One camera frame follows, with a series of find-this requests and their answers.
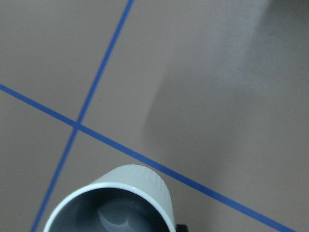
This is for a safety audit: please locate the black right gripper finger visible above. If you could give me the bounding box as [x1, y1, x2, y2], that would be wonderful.
[176, 224, 188, 232]

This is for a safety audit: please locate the white mug with pink band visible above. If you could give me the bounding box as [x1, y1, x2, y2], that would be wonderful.
[44, 164, 176, 232]

